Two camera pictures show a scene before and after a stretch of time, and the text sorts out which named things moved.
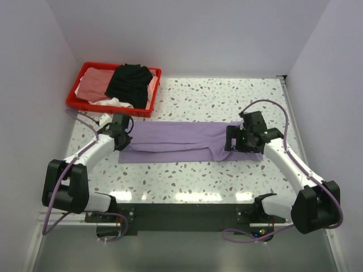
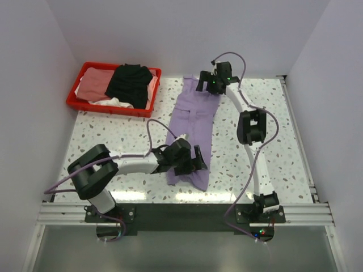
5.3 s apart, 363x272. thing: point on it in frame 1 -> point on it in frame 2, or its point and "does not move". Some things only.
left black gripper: x=125 y=141 -> x=191 y=160
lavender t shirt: x=181 y=141 -> x=193 y=120
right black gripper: x=232 y=139 -> x=209 y=82
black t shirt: x=129 y=84 does not move
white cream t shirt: x=113 y=101 does not move
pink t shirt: x=93 y=84 does not move
